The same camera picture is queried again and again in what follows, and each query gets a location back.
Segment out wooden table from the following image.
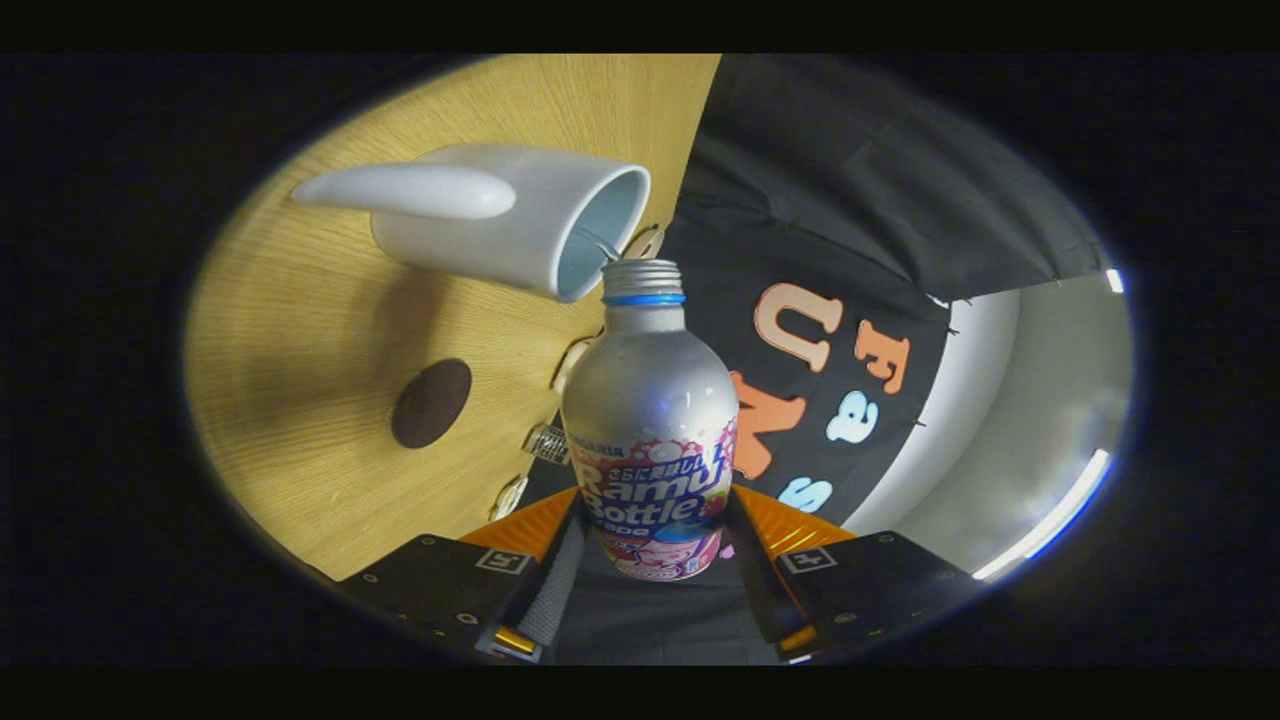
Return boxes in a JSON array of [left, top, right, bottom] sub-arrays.
[[185, 55, 722, 582]]

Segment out white divided tray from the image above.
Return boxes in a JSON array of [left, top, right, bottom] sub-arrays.
[[489, 474, 530, 522]]

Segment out metal mesh caddy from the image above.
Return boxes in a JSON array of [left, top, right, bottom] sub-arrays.
[[524, 424, 572, 467]]

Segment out dark brown round coaster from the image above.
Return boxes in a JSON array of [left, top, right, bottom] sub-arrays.
[[391, 358, 473, 449]]

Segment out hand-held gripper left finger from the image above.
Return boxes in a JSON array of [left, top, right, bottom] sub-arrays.
[[340, 488, 587, 664]]

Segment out black backdrop cloth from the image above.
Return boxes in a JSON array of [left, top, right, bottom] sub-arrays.
[[545, 55, 1111, 666]]

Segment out white toaster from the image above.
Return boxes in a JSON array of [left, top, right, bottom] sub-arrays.
[[552, 338, 597, 394]]

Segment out wide ceiling light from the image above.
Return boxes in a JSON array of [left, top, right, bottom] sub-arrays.
[[974, 449, 1114, 582]]

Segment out white ceramic cup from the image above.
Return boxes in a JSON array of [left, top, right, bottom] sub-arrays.
[[291, 143, 652, 303]]

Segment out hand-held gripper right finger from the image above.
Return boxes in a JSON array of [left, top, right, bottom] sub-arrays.
[[724, 486, 988, 663]]

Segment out silver juice bottle pink label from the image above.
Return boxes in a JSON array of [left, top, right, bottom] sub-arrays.
[[562, 258, 741, 582]]

